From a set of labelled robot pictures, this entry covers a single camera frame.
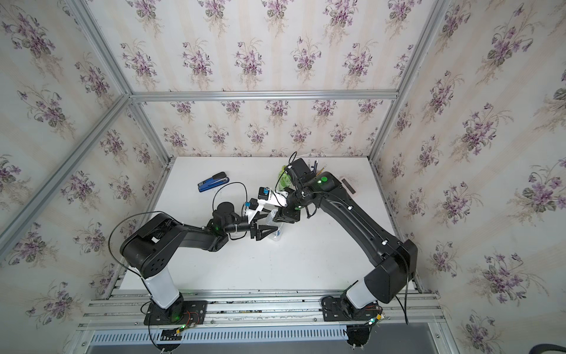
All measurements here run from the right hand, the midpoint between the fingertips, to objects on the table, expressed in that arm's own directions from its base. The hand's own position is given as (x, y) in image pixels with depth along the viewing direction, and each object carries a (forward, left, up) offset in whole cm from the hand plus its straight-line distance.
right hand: (282, 208), depth 74 cm
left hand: (-1, +2, -11) cm, 11 cm away
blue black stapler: (+27, +34, -19) cm, 47 cm away
